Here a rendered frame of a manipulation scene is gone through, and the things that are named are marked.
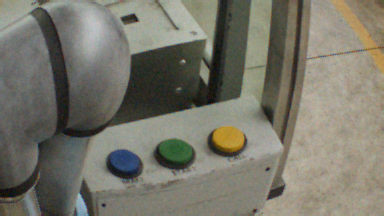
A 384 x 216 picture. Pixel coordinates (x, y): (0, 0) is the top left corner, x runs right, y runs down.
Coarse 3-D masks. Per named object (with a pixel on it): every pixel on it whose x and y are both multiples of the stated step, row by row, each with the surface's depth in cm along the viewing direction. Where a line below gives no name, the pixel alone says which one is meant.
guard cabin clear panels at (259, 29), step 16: (192, 0) 155; (208, 0) 149; (256, 0) 132; (192, 16) 157; (208, 16) 151; (256, 16) 134; (208, 32) 152; (256, 32) 136; (208, 48) 154; (256, 48) 137; (208, 64) 155; (256, 64) 139; (256, 80) 140; (240, 96) 147; (256, 96) 141
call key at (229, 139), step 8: (224, 128) 130; (232, 128) 130; (216, 136) 129; (224, 136) 129; (232, 136) 129; (240, 136) 129; (216, 144) 128; (224, 144) 128; (232, 144) 128; (240, 144) 128
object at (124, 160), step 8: (112, 152) 125; (120, 152) 125; (128, 152) 125; (112, 160) 124; (120, 160) 124; (128, 160) 124; (136, 160) 124; (120, 168) 123; (128, 168) 123; (136, 168) 123
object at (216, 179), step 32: (128, 128) 130; (160, 128) 130; (192, 128) 131; (256, 128) 132; (96, 160) 124; (224, 160) 127; (256, 160) 128; (96, 192) 120; (128, 192) 122; (160, 192) 125; (192, 192) 128; (224, 192) 131; (256, 192) 134
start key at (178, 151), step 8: (168, 144) 127; (176, 144) 127; (184, 144) 127; (160, 152) 126; (168, 152) 126; (176, 152) 126; (184, 152) 126; (168, 160) 125; (176, 160) 125; (184, 160) 125
